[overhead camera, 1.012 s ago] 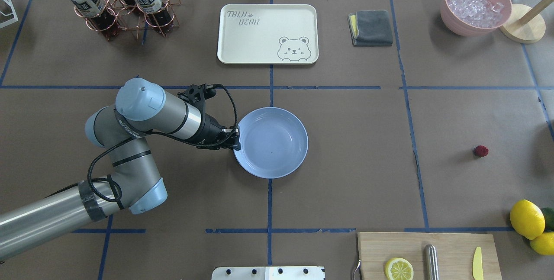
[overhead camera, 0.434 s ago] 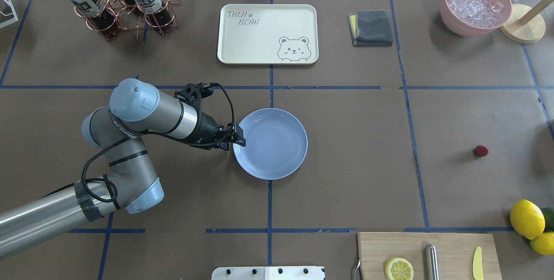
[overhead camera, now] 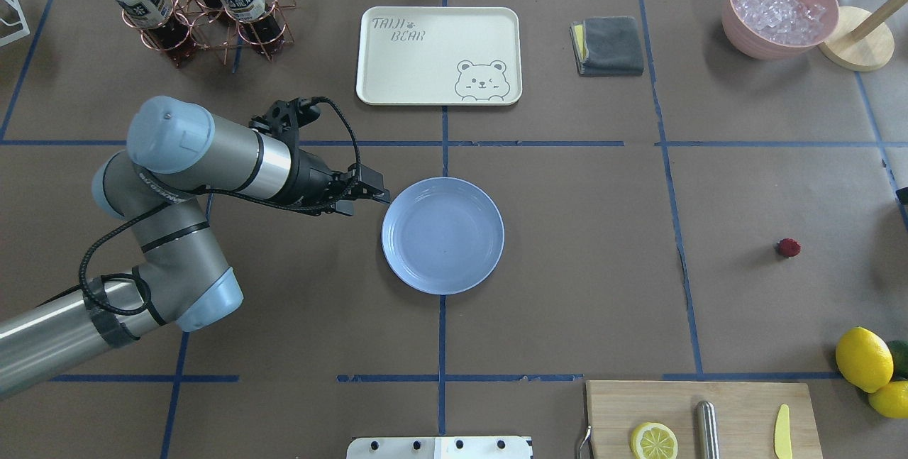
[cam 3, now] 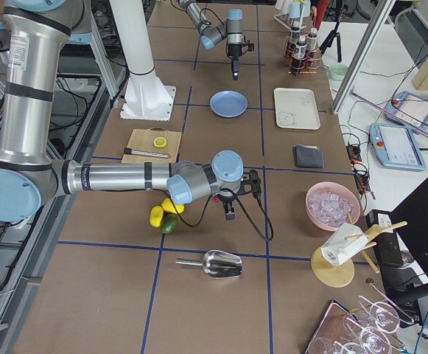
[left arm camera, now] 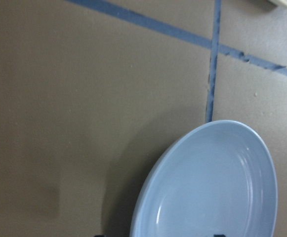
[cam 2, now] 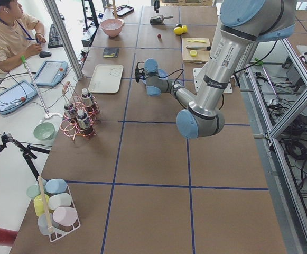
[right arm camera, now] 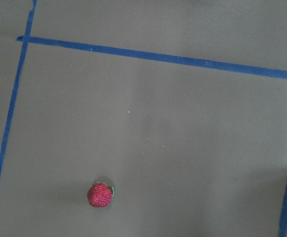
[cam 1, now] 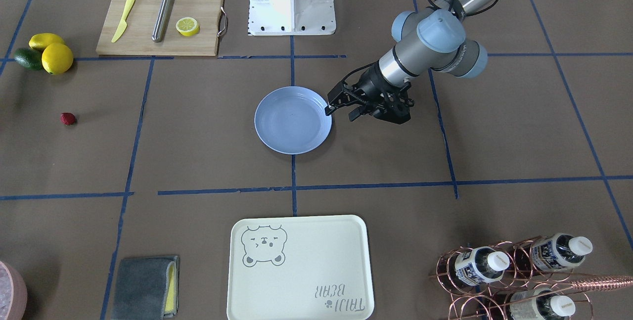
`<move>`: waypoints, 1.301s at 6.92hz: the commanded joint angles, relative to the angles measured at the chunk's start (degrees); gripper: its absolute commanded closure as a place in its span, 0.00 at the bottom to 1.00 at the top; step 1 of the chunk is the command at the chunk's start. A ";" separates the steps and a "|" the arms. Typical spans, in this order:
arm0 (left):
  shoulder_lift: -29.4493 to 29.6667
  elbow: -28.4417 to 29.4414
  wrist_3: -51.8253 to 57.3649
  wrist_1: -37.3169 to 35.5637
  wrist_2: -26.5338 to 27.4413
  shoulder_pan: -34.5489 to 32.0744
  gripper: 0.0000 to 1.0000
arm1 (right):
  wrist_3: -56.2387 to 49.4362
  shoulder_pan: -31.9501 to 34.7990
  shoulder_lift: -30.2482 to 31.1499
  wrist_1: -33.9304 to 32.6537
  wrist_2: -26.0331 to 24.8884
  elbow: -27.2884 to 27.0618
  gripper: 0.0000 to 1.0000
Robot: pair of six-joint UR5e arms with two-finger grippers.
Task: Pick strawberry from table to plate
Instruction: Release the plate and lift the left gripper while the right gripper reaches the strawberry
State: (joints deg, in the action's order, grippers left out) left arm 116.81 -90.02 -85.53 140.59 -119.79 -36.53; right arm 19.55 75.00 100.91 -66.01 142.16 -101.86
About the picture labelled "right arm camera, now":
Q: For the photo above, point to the red strawberry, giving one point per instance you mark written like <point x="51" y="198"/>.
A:
<point x="100" y="195"/>

